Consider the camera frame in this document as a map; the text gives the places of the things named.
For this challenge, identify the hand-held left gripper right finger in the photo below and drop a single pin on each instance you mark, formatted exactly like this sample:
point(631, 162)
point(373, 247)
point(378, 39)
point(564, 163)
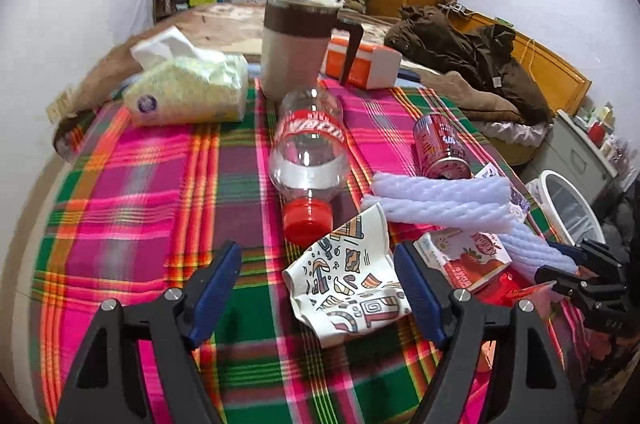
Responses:
point(415, 294)

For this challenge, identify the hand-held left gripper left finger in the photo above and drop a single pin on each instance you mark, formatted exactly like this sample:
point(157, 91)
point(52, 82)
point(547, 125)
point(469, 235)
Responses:
point(217, 294)

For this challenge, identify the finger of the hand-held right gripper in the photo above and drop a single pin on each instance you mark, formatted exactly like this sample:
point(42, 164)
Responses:
point(570, 251)
point(560, 280)

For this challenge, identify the white trash bin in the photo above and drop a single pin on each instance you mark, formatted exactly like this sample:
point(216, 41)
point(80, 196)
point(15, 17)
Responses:
point(570, 204)

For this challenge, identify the patterned paper cup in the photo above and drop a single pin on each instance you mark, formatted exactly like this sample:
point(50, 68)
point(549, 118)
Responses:
point(345, 284)

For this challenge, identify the red cartoon drink can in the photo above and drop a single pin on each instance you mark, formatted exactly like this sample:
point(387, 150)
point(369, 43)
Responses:
point(440, 143)

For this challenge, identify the white foam fruit net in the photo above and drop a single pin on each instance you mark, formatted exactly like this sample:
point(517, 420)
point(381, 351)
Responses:
point(535, 249)
point(440, 215)
point(440, 188)

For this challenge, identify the red plastic wrapper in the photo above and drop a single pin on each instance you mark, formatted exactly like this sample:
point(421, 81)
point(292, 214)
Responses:
point(510, 293)

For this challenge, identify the strawberry milk carton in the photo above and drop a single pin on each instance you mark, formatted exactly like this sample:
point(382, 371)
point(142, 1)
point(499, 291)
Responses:
point(465, 259)

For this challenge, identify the printed snack wrapper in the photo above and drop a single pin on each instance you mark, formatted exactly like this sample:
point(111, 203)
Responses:
point(517, 204)

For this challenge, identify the grey cabinet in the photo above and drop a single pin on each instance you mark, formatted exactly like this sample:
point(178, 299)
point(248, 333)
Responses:
point(575, 153)

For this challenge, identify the plaid tablecloth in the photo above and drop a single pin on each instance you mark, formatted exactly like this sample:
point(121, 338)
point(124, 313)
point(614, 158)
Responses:
point(150, 204)

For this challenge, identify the red jar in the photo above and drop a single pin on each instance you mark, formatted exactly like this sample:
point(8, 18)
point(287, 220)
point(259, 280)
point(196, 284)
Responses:
point(597, 133)

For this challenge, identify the white bed sheet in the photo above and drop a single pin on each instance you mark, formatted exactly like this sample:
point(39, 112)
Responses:
point(520, 134)

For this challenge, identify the clear plastic bottle red cap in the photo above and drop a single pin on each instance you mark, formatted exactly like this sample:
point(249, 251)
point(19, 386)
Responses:
point(305, 153)

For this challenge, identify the wooden headboard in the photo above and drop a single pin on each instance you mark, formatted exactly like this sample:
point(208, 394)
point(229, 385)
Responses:
point(550, 68)

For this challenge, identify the green patterned tissue pack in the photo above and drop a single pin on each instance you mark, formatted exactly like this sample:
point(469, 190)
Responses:
point(190, 93)

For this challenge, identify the blue glasses case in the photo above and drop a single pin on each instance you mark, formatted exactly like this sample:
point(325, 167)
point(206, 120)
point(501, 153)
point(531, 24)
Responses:
point(410, 75)

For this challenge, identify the orange white tissue pack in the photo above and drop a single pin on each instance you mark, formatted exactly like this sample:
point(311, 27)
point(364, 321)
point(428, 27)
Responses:
point(375, 63)

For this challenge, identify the brown jacket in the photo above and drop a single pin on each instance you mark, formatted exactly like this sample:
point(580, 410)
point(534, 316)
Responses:
point(450, 43)

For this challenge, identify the brown insulated jug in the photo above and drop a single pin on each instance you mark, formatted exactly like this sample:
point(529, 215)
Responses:
point(290, 53)

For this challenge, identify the brown beige bed blanket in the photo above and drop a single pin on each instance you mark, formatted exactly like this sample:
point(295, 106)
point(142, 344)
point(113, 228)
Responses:
point(225, 23)

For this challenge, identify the wall socket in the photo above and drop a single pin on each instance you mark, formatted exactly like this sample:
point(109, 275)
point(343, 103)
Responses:
point(57, 106)

